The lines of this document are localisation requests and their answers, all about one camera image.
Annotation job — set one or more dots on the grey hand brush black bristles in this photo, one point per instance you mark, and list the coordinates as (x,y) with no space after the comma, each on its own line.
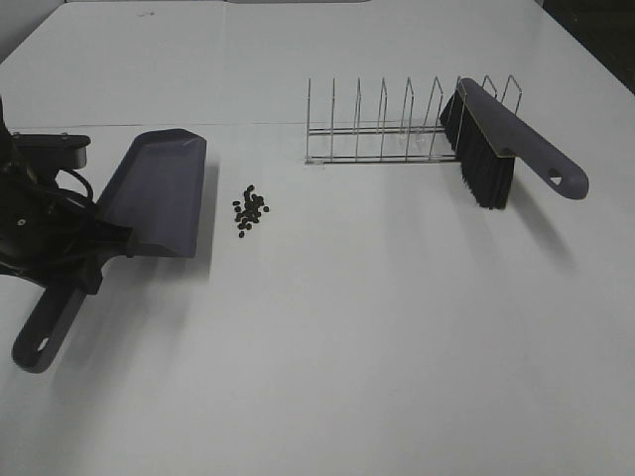
(487,138)

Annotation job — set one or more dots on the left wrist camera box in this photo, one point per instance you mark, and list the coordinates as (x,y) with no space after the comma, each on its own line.
(53,151)

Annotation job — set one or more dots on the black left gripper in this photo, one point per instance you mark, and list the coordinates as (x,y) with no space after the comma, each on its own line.
(50,232)

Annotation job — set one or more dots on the grey plastic dustpan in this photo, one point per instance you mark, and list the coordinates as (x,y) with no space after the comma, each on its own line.
(157,191)

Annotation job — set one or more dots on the pile of coffee beans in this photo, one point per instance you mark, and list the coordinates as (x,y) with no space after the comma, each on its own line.
(249,210)

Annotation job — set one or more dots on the chrome wire rack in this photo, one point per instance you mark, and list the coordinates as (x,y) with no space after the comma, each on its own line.
(377,126)

